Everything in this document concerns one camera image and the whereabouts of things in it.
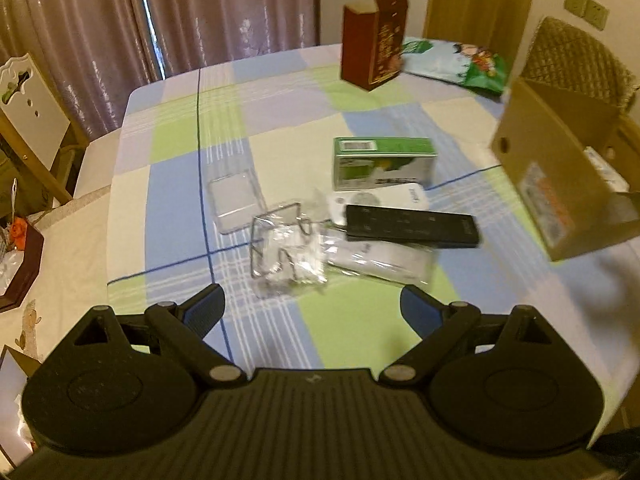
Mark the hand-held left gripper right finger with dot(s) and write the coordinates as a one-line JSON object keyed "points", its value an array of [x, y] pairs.
{"points": [[417, 310]]}

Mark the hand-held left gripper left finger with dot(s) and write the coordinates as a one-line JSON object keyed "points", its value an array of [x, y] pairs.
{"points": [[205, 307]]}

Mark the white remote in plastic wrap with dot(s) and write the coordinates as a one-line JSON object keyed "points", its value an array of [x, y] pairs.
{"points": [[385, 260]]}

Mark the black remote control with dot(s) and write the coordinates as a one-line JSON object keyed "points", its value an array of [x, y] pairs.
{"points": [[412, 225]]}

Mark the clear square plastic lid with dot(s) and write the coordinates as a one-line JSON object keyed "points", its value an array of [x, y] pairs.
{"points": [[235, 200]]}

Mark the white remote with round buttons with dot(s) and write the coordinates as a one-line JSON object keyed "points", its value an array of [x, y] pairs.
{"points": [[380, 199]]}

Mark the green and white box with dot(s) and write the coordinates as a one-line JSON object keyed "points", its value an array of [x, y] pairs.
{"points": [[382, 162]]}

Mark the dark red wooden tray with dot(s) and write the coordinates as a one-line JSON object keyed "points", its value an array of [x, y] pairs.
{"points": [[22, 270]]}

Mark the brown cardboard box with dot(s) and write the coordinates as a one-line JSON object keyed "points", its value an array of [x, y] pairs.
{"points": [[555, 180]]}

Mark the checked tablecloth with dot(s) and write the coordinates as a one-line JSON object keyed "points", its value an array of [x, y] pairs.
{"points": [[280, 110]]}

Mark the white packet in cardboard box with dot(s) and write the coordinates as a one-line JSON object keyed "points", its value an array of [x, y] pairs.
{"points": [[605, 170]]}

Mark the green snack bag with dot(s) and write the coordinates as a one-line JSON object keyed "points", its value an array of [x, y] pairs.
{"points": [[457, 62]]}

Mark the wooden chair with white back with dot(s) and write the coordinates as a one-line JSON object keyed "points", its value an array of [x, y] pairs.
{"points": [[27, 110]]}

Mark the tall dark red box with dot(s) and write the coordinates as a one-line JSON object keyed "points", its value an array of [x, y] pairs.
{"points": [[372, 42]]}

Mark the wicker chair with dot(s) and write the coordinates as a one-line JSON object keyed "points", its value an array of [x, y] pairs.
{"points": [[575, 55]]}

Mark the mauve curtain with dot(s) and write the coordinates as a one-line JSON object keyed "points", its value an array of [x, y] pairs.
{"points": [[165, 10]]}

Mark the wooden door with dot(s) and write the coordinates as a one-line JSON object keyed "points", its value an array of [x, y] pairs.
{"points": [[475, 0]]}

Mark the wall socket plate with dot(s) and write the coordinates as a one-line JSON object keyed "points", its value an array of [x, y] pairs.
{"points": [[586, 7]]}

